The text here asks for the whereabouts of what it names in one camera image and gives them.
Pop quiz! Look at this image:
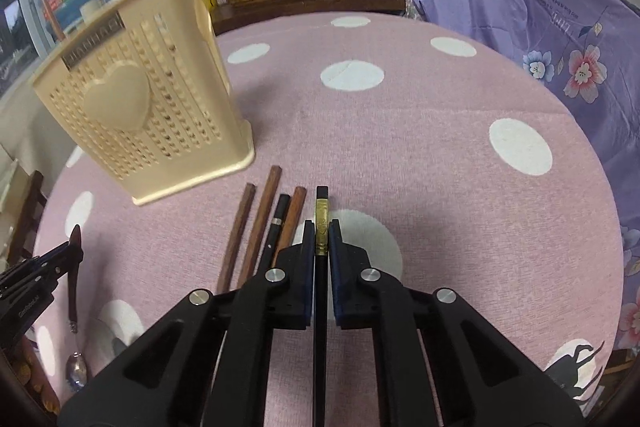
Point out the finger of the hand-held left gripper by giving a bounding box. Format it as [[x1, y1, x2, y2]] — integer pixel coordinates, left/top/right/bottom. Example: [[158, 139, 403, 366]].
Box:
[[27, 241, 85, 270], [0, 263, 65, 300]]

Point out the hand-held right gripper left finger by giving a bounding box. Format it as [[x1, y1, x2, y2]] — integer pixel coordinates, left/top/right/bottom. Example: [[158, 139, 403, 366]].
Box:
[[57, 219, 317, 427]]

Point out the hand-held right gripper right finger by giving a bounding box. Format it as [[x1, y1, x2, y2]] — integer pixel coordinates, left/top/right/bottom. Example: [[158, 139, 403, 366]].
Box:
[[327, 219, 586, 427]]

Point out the metal spoon with brown handle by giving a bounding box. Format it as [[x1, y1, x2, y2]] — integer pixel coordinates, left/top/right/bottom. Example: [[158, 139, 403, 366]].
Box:
[[65, 224, 89, 393]]

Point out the black chopstick with thin band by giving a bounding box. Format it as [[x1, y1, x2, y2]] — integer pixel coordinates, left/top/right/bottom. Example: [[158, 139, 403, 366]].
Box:
[[255, 194, 292, 278]]

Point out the brown wooden chopstick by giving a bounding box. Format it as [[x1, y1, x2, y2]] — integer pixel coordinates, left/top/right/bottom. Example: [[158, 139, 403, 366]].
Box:
[[272, 186, 308, 258], [216, 183, 258, 294], [236, 165, 283, 289]]

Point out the black chopstick with gold band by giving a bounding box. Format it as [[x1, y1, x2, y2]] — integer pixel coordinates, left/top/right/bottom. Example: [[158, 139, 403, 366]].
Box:
[[312, 185, 331, 427]]

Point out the beige perforated utensil holder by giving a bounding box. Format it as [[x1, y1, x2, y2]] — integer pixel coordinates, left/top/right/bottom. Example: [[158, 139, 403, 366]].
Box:
[[32, 0, 256, 206]]

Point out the wooden chair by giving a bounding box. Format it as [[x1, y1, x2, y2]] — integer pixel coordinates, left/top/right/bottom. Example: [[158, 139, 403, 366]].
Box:
[[7, 170, 48, 265]]

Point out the pink polka dot tablecloth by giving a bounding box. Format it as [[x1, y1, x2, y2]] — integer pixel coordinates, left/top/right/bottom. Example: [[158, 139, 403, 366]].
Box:
[[30, 12, 626, 427]]

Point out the dark wooden board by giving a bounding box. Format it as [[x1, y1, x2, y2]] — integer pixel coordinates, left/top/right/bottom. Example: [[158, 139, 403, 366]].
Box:
[[209, 0, 407, 36]]

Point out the purple floral cloth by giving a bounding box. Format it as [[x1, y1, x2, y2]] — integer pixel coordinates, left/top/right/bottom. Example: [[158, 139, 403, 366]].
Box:
[[410, 0, 640, 353]]

